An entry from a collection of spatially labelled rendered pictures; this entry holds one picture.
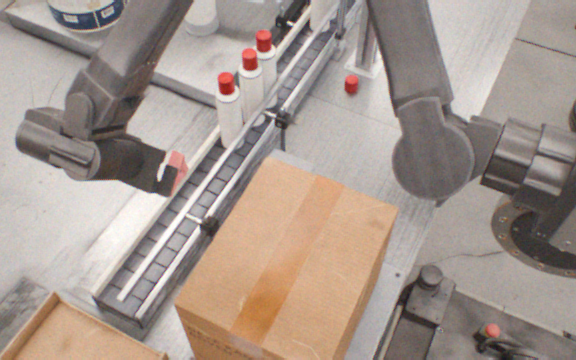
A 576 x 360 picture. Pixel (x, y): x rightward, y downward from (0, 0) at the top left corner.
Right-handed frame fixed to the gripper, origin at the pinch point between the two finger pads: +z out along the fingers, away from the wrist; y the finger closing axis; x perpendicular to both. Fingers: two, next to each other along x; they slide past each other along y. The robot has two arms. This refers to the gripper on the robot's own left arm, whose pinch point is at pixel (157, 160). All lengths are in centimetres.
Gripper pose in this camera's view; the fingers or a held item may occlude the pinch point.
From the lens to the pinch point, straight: 93.8
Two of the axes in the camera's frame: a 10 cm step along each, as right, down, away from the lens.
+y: -9.0, -3.4, 2.6
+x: -3.2, 9.4, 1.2
